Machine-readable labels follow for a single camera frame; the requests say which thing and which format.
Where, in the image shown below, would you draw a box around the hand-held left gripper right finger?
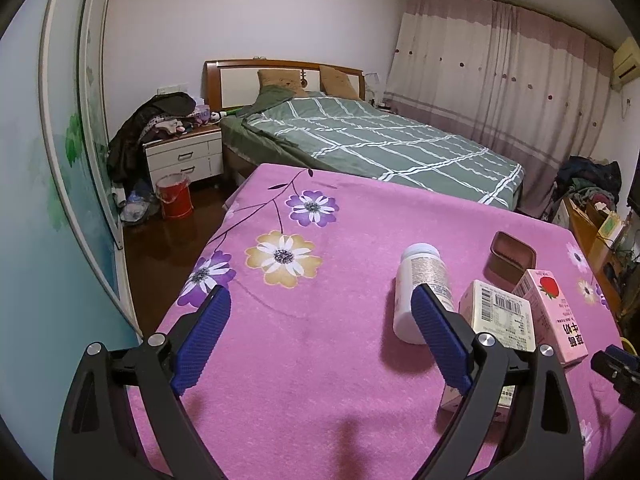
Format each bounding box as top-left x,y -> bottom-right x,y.
411,282 -> 586,480

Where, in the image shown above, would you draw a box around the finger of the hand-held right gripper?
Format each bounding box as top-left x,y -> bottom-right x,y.
618,380 -> 640,412
591,345 -> 640,385

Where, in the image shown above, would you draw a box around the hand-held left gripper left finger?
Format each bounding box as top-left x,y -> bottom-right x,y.
52,284 -> 233,480

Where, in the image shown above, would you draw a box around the white plastic bottle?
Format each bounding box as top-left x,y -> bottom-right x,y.
392,242 -> 457,346

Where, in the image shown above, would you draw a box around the white barcode box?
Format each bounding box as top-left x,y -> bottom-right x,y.
439,280 -> 537,425

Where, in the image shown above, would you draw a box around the pink milk carton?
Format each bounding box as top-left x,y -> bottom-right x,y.
512,269 -> 590,367

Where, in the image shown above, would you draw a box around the brown plastic tray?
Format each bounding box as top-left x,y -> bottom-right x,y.
487,231 -> 537,292

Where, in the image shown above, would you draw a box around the pink floral blanket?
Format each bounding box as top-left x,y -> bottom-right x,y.
127,162 -> 636,480

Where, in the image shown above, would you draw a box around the wooden desk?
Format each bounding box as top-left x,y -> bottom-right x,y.
562,195 -> 640,322

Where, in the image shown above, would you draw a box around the red bucket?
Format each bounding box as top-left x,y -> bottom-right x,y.
155,174 -> 194,220

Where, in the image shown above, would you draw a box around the plastic bags on floor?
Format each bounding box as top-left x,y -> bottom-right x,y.
119,180 -> 162,224

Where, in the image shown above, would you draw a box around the mixed clothes heap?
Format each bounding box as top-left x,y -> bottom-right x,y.
552,156 -> 624,211

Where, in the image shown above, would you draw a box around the white wooden nightstand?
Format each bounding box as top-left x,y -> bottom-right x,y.
143,126 -> 224,189

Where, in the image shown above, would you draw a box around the green plaid quilt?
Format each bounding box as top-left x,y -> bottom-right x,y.
220,85 -> 526,206

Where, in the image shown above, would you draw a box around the dark clothes pile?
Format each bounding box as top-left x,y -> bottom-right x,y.
107,92 -> 223,184

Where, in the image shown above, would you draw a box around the wardrobe with painted glass doors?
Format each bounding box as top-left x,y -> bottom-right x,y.
0,0 -> 145,337

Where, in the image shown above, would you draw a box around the striped pink curtain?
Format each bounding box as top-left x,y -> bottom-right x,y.
382,0 -> 618,211

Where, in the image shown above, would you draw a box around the brown pillow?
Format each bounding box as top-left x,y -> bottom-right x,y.
257,69 -> 307,99
320,65 -> 362,99

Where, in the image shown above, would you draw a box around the wooden bed with headboard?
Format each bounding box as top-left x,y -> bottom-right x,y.
203,59 -> 526,211

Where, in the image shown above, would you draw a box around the white air conditioner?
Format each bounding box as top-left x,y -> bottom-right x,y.
612,35 -> 640,92

